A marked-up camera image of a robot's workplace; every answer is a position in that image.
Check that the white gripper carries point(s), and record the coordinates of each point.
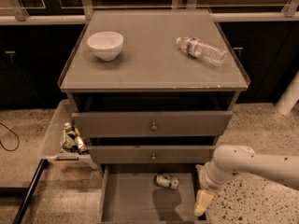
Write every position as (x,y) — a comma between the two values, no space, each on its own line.
(204,180)

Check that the green white 7up can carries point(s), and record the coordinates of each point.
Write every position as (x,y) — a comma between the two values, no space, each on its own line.
(167,181)

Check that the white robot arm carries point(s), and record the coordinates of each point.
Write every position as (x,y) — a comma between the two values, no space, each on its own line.
(256,161)

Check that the grey bottom drawer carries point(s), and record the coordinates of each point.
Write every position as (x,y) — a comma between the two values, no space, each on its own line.
(130,195)

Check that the grey drawer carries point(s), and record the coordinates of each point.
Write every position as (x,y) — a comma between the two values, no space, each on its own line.
(130,195)
(142,124)
(151,154)

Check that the grey top drawer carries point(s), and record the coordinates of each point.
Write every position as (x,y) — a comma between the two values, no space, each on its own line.
(142,124)

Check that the grey middle drawer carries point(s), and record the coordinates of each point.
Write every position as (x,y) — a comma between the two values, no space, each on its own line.
(151,154)

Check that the grey drawer cabinet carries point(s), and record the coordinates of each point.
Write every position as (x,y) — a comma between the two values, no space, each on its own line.
(151,74)

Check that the small bottle in bin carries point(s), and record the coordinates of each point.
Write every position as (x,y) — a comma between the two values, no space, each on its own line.
(82,148)

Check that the green packet in bin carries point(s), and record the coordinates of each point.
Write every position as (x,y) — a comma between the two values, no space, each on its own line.
(68,143)

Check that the clear plastic water bottle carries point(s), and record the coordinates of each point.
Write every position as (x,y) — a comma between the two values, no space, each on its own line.
(199,49)

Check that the white ceramic bowl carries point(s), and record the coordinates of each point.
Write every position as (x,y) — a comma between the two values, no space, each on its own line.
(106,45)

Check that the black floor rail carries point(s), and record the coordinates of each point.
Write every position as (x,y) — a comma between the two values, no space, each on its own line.
(29,192)

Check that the metal railing frame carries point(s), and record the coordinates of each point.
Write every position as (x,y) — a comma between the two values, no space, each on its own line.
(80,11)

